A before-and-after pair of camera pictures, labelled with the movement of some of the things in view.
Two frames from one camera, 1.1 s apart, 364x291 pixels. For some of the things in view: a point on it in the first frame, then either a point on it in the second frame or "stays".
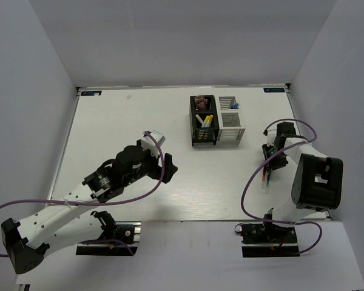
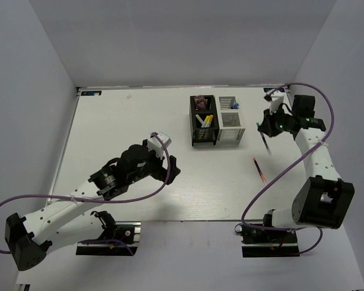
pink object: [200, 102] stays
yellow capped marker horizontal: [205, 122] stays
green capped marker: [267, 189] → [267, 147]
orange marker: [210, 120] stays
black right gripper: [277, 164] → [267, 125]
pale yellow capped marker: [200, 119] stays
